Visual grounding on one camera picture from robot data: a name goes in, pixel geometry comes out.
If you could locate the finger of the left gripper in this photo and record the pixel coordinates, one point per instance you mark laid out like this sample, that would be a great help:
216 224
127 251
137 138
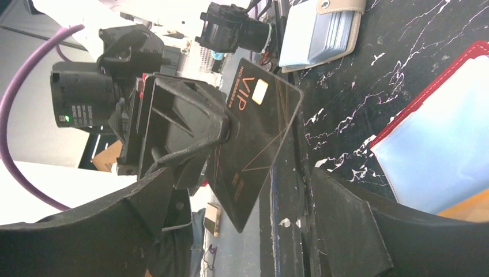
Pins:
186 165
175 113

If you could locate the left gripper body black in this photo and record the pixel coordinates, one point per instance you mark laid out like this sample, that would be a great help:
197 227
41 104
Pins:
85 94

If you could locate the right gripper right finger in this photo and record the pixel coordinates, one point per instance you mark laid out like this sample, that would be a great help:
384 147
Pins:
364 234

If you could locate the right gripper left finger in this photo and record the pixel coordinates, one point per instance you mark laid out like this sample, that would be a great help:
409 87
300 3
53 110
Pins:
110 236

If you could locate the black vip credit card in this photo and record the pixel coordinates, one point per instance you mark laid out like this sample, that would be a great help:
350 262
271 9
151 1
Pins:
261 107

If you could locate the red leather card holder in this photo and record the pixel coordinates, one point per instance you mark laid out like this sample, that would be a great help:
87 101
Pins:
434 153

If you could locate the grey card holder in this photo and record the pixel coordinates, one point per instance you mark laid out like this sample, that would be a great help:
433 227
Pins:
318 32

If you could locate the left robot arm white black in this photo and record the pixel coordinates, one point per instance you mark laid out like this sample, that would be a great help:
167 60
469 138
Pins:
206 24

